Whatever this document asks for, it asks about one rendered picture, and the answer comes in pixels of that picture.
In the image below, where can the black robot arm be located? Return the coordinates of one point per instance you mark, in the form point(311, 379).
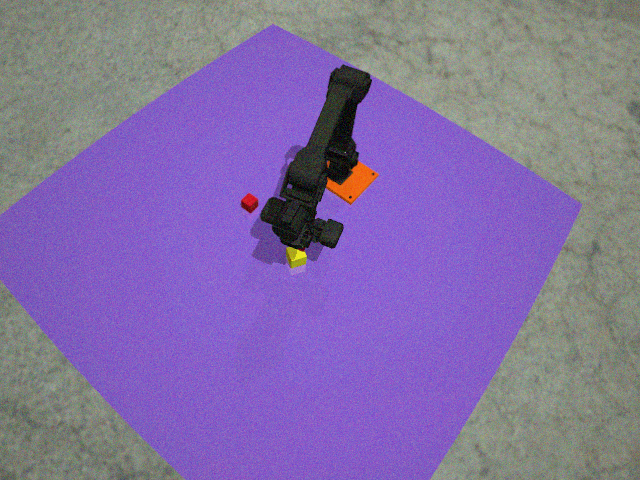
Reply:
point(331, 140)

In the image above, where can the yellow cube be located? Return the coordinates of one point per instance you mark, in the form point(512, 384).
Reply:
point(295, 257)

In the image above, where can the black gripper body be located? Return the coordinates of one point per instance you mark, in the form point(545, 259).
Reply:
point(328, 234)

